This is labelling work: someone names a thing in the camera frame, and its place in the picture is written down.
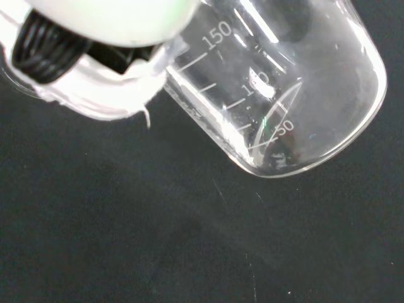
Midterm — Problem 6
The black cloth with scalloped edge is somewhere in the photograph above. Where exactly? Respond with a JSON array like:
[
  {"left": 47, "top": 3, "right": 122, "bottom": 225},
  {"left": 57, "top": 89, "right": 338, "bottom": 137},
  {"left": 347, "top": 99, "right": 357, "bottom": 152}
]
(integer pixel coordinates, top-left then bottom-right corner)
[{"left": 0, "top": 0, "right": 404, "bottom": 303}]

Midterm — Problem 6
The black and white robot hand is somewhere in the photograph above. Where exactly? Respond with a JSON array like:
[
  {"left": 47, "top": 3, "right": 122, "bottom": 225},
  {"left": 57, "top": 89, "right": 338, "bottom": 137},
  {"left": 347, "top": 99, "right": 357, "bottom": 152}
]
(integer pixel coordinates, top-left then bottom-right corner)
[{"left": 0, "top": 0, "right": 203, "bottom": 120}]

